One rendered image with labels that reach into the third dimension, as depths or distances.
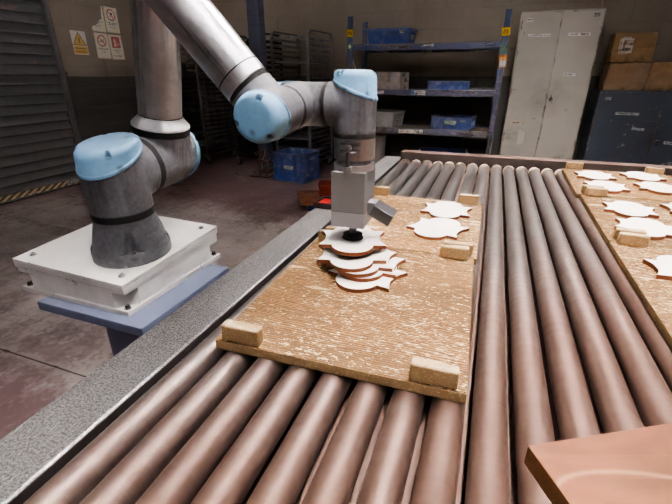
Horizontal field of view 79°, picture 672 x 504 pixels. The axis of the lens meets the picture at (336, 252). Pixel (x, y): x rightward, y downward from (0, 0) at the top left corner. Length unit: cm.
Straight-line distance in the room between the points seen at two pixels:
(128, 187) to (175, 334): 30
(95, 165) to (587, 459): 79
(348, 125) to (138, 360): 49
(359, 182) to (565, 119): 486
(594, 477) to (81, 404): 54
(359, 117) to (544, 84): 479
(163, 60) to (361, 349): 64
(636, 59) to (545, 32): 98
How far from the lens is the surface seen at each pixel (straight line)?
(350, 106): 72
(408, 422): 52
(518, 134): 548
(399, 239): 95
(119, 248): 88
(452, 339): 62
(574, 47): 548
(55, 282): 98
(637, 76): 573
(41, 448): 58
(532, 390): 60
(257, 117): 62
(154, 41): 90
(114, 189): 85
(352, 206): 75
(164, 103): 92
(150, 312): 86
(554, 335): 72
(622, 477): 36
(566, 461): 36
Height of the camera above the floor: 129
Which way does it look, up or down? 24 degrees down
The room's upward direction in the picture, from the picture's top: straight up
